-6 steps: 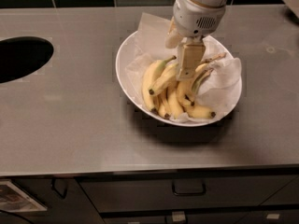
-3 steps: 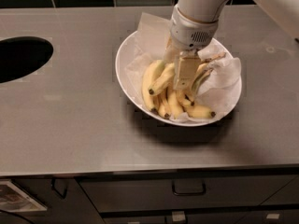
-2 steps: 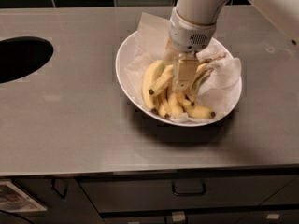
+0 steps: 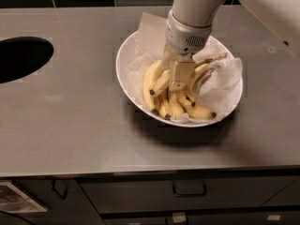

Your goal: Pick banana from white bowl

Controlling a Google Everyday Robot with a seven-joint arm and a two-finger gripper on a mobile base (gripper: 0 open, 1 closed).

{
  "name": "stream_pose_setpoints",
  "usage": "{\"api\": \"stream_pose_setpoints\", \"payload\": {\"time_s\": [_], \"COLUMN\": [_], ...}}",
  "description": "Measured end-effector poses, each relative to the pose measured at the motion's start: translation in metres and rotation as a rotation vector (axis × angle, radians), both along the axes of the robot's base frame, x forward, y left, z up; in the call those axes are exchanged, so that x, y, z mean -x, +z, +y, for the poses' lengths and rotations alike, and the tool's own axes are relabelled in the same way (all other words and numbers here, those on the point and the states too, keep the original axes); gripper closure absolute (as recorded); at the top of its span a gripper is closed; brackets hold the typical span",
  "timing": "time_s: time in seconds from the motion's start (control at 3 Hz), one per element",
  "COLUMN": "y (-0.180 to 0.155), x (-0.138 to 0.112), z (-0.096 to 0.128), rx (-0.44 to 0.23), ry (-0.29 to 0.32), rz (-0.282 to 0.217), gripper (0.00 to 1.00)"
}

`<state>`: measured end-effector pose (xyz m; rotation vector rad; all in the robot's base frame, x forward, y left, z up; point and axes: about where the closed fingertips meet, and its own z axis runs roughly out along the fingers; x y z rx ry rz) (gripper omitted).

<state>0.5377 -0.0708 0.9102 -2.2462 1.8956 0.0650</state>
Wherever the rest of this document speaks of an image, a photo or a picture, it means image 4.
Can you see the long banana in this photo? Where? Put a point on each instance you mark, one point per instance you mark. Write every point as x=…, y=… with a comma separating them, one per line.
x=162, y=82

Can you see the leftmost yellow banana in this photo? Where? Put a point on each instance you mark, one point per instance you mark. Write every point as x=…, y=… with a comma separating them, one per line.
x=150, y=76

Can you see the dark round counter hole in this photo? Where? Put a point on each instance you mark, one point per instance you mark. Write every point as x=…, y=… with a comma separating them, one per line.
x=21, y=56

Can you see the yellow banana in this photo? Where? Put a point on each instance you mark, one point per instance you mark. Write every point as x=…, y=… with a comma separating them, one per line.
x=176, y=107
x=150, y=76

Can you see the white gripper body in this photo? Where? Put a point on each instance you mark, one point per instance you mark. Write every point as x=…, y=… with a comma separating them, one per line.
x=185, y=37

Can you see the white label right drawer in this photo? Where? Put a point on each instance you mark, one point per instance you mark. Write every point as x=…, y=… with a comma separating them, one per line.
x=274, y=218

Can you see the greenish curved banana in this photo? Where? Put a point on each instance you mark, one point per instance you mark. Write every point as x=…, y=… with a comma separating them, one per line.
x=187, y=96

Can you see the white paper liner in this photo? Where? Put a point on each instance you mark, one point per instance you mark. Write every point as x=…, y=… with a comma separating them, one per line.
x=151, y=25

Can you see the black cabinet door handle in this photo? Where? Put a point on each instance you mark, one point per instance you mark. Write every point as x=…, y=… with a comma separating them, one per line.
x=60, y=188

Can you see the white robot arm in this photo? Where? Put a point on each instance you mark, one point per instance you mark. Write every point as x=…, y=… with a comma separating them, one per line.
x=281, y=17

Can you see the bottom right banana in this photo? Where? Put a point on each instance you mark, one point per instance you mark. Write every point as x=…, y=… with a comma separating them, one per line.
x=200, y=112

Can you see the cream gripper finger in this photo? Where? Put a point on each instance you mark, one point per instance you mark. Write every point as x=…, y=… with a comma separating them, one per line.
x=180, y=72
x=166, y=58

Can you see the white oval bowl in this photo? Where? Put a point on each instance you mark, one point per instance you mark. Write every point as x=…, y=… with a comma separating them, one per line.
x=222, y=92

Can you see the white label on drawer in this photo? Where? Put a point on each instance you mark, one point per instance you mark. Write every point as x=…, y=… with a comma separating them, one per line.
x=179, y=218

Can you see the middle yellow banana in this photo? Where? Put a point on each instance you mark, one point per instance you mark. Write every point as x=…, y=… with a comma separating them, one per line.
x=176, y=107

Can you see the small lower left banana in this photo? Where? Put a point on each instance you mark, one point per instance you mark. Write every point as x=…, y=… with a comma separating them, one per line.
x=164, y=109

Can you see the black drawer handle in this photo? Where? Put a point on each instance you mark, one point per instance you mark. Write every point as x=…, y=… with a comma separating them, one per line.
x=188, y=189

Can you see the grey drawer front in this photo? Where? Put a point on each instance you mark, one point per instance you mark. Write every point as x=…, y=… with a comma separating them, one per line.
x=222, y=193

